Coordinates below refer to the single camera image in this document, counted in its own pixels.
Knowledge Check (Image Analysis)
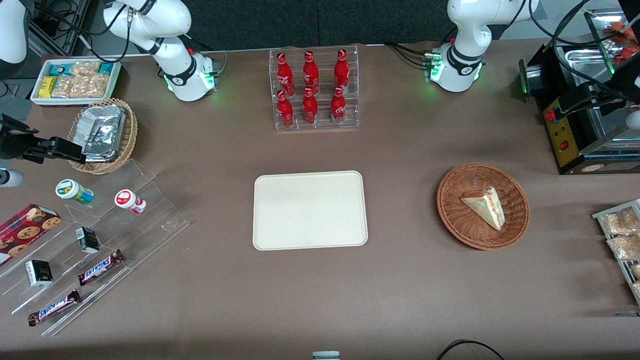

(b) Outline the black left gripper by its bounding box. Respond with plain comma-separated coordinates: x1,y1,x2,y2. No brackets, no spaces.
557,62,640,116

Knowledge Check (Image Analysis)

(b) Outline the silver foil packet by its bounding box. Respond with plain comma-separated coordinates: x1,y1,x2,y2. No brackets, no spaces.
74,104,127,147
81,120,125,163

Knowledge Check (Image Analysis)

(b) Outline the brown Snickers bar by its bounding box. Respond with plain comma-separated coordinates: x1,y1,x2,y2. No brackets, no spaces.
27,289,82,327
77,248,126,287

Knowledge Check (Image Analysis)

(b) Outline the dark metal equipment rack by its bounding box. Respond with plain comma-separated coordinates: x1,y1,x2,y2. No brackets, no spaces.
26,0,92,57

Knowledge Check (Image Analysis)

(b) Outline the small black drink carton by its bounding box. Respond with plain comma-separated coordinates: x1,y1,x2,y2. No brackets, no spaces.
24,259,54,288
75,226,101,255

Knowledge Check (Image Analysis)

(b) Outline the green lid yogurt cup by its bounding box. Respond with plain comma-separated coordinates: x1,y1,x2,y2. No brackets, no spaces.
55,178,95,206

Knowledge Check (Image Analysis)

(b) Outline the clear bag of nuts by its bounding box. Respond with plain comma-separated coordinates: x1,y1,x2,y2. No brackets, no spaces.
69,60,101,77
51,75,81,99
75,74,110,99

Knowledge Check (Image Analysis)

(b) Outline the red lid yogurt cup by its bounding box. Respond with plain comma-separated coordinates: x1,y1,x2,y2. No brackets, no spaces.
114,189,148,215

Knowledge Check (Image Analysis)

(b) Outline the clear acrylic stepped shelf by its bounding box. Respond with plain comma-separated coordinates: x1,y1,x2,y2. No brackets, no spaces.
0,158,191,337

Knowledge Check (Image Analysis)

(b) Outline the black looped floor cable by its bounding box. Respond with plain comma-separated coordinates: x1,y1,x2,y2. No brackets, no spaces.
436,339,507,360

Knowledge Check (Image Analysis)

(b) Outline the steel warmer pan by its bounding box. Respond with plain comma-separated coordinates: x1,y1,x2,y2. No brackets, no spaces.
565,46,612,88
587,106,632,148

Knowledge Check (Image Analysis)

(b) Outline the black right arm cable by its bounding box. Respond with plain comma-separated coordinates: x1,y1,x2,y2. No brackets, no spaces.
30,0,151,64

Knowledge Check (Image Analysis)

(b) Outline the white rectangular snack tray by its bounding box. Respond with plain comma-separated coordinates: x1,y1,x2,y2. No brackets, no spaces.
29,58,123,107

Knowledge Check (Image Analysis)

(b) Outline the light tan wicker basket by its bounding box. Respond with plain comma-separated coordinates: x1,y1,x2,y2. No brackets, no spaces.
67,98,139,175

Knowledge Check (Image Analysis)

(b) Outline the beige rectangular serving tray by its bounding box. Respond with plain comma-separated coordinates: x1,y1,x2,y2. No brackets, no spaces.
252,170,369,251

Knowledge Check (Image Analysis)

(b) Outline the brown round wicker basket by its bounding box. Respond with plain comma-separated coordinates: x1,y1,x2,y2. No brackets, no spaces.
436,163,531,251

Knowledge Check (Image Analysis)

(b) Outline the black glass food warmer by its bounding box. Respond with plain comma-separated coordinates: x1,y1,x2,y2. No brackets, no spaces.
518,0,640,176

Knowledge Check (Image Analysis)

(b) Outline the clear acrylic bottle rack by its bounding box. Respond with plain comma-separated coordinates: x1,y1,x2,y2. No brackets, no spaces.
269,44,360,132

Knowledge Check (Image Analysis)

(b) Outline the red plaid cookie box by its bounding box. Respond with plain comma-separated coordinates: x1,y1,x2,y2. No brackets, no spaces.
0,203,62,267

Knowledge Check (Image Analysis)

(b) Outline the triangular sandwich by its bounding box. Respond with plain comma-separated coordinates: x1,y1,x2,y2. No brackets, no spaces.
460,186,506,232

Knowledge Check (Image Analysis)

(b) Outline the red cola bottle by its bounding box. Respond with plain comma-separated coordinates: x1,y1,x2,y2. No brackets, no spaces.
276,52,296,97
333,48,351,94
330,85,348,126
302,50,321,96
276,90,295,129
301,87,320,126

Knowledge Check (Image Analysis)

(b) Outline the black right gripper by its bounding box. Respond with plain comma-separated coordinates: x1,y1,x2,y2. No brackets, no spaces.
0,114,86,164

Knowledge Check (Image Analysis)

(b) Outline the red food in warmer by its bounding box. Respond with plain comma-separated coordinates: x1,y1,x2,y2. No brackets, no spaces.
611,20,640,67

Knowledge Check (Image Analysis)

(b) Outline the grey metal snack tray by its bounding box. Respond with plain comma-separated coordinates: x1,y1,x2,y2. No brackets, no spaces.
592,198,640,306

